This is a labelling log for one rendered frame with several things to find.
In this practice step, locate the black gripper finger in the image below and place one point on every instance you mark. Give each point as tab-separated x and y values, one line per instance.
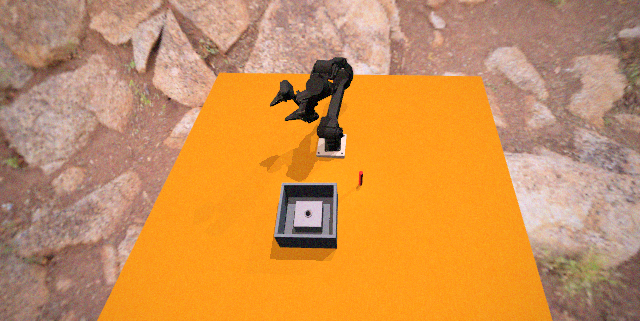
278	99
293	116

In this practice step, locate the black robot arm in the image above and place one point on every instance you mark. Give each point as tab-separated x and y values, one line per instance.
319	86

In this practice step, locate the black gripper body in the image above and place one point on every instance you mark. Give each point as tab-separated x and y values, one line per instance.
287	92

